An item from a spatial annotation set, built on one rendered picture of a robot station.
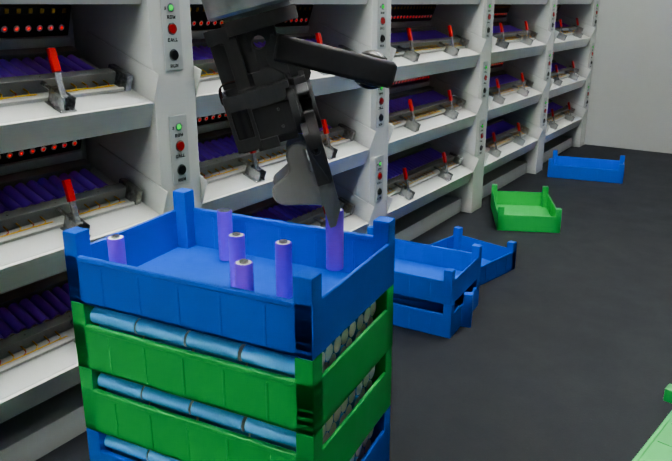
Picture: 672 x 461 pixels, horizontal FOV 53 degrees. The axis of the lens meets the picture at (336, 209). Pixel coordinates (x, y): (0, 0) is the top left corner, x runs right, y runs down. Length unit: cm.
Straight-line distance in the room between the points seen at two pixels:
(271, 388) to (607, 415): 82
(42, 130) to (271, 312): 55
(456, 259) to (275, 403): 108
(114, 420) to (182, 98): 61
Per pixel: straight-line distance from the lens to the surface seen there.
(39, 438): 126
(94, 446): 88
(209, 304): 67
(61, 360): 120
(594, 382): 146
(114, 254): 77
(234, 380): 69
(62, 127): 109
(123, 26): 123
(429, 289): 152
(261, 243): 86
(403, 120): 205
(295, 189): 65
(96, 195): 122
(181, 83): 123
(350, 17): 176
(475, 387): 138
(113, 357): 79
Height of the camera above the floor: 71
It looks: 17 degrees down
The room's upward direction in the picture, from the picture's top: straight up
